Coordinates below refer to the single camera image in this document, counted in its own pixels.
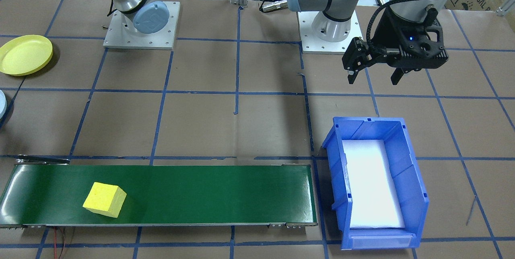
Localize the yellow foam block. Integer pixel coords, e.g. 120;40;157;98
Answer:
82;182;127;218

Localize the yellow plastic plate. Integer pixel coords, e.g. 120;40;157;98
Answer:
0;35;54;76

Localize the silver metal connector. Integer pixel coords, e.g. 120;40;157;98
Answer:
261;0;288;12

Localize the white foam pad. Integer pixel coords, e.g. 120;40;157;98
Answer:
342;140;406;229

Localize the blue plastic storage bin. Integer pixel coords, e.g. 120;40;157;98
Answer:
322;117;430;250

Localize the green belt conveyor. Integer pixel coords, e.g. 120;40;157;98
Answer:
0;155;318;229

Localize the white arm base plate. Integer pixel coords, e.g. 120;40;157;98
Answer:
298;10;363;55
103;1;181;50

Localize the red black wire pair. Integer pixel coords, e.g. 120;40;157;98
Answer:
51;227;78;259

